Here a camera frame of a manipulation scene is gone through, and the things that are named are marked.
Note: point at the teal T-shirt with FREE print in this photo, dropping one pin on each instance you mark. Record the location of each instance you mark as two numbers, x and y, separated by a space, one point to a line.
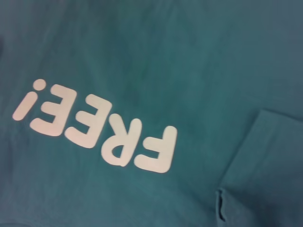
165 59

